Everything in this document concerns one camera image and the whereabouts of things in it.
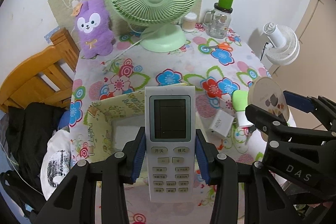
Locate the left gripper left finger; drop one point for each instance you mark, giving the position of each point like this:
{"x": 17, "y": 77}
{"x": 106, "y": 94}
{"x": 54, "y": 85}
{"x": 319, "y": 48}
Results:
{"x": 73, "y": 201}

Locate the white 45W charger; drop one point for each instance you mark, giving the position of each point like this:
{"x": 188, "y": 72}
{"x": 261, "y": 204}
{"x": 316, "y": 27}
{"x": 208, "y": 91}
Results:
{"x": 221, "y": 124}

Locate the cotton swab container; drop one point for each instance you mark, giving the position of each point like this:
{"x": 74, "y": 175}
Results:
{"x": 189, "y": 21}

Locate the yellow patterned storage box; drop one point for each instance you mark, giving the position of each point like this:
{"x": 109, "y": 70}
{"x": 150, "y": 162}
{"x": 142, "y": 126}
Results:
{"x": 113, "y": 122}

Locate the green panda speaker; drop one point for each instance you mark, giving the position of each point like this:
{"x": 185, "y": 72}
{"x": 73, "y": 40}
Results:
{"x": 239, "y": 100}

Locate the purple plush toy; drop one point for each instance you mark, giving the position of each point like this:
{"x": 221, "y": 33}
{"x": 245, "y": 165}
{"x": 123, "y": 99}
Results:
{"x": 92, "y": 25}

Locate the orange handled scissors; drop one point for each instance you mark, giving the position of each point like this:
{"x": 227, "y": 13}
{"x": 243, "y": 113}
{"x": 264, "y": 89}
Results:
{"x": 223, "y": 46}

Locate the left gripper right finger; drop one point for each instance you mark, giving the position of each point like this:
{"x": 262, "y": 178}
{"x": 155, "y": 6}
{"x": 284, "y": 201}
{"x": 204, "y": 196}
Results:
{"x": 265, "y": 201}

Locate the wooden chair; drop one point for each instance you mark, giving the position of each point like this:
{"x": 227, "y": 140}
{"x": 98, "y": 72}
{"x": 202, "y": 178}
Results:
{"x": 40, "y": 78}

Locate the glass mason jar mug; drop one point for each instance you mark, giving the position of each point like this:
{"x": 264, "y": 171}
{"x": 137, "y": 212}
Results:
{"x": 217, "y": 21}

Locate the round cream compact case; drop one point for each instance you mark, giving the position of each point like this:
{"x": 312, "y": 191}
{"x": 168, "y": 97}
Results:
{"x": 266, "y": 94}

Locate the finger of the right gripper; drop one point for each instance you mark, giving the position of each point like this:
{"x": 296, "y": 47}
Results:
{"x": 321, "y": 107}
{"x": 271, "y": 124}

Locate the white USB charger cube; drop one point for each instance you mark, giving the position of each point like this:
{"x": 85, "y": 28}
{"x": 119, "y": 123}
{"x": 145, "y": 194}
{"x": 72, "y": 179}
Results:
{"x": 242, "y": 120}

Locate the white printed bag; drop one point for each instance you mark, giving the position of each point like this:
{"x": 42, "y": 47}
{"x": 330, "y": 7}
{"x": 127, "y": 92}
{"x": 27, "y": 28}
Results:
{"x": 56, "y": 162}

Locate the black clothing pile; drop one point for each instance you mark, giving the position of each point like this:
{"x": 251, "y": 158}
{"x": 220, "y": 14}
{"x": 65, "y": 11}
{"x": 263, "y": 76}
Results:
{"x": 27, "y": 136}

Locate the floral tablecloth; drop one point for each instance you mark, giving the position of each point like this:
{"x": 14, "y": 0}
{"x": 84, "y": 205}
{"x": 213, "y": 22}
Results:
{"x": 130, "y": 68}

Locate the white remote control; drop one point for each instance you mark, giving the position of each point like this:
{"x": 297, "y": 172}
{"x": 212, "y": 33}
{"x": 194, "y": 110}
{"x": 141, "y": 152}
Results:
{"x": 170, "y": 142}

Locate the white floor fan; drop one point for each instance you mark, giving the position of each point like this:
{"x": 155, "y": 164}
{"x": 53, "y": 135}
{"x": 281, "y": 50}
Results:
{"x": 285, "y": 44}

